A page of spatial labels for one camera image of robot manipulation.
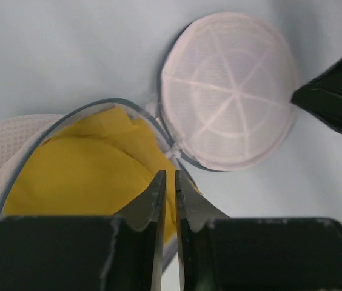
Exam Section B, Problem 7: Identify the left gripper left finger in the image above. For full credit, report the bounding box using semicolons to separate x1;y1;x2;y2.
0;170;166;290

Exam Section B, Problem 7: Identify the white mesh laundry bag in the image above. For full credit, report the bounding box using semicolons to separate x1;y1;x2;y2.
0;11;300;273

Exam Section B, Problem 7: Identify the yellow bra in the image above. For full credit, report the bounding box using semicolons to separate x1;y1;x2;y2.
4;104;204;243

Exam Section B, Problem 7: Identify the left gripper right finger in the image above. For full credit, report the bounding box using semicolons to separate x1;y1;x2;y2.
175;171;342;290

